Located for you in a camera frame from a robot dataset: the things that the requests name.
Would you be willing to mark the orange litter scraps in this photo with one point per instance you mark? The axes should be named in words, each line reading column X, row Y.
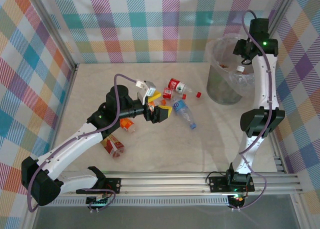
column 223, row 65

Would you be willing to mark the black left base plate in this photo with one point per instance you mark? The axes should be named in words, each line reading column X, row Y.
column 113, row 185

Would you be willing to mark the red gold tea bottle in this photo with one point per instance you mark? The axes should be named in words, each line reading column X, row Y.
column 113, row 146

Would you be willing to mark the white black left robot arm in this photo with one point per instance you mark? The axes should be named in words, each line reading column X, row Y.
column 70, row 144

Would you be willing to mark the clear bottle orange label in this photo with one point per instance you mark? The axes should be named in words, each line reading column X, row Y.
column 150, row 106

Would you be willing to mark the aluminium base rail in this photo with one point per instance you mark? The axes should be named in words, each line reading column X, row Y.
column 162, row 184

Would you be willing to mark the large red label water bottle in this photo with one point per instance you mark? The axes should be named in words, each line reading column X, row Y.
column 175, row 84

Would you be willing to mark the aluminium frame post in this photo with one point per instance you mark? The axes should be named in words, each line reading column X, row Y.
column 53, row 26
column 283, row 6

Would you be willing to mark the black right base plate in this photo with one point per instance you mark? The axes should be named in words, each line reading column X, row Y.
column 217, row 184

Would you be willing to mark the right circuit board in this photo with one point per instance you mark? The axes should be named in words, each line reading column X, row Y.
column 237, row 199

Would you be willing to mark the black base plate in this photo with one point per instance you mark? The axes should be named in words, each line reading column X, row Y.
column 217, row 184
column 113, row 185

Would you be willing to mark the blue label water bottle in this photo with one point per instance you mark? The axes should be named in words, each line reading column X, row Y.
column 180, row 106

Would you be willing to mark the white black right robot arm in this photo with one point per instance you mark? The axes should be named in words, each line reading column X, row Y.
column 265, row 89

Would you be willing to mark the small red label bottle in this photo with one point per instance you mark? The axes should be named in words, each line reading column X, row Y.
column 167, row 93

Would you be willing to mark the grey translucent waste bin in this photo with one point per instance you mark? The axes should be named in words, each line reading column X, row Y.
column 220, row 89

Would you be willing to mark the orange drink bottle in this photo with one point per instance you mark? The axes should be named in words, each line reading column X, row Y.
column 126, row 125

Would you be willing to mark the circuit board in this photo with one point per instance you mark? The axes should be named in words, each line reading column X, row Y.
column 237, row 199
column 96, row 202

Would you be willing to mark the left circuit board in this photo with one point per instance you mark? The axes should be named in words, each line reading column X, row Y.
column 96, row 202

